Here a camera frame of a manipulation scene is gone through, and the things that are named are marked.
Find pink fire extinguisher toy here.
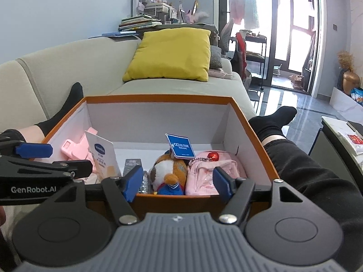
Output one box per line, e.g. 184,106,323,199
60,127,98,182

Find grey remote control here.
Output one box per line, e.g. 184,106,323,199
123,158,150,195

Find pink mini backpack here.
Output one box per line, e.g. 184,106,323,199
185,151,247,196

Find plush toy in blue outfit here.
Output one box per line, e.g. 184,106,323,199
149,151,188,195

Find orange cardboard box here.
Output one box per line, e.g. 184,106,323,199
40,94,280,219

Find person's right leg black sock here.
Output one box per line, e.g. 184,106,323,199
249,106,362,271

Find beige fabric sofa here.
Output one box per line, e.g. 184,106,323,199
1,37,255,130

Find blue hang tag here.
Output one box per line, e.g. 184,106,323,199
166,134,196,160

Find yellow cushion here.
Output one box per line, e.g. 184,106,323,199
123,28,210,82

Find black metal shelf cart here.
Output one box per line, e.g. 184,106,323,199
238,29,267,90

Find golden vase dried flowers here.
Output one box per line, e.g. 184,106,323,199
338,50,361,95

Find stack of books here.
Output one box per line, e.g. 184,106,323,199
118,14,162,31

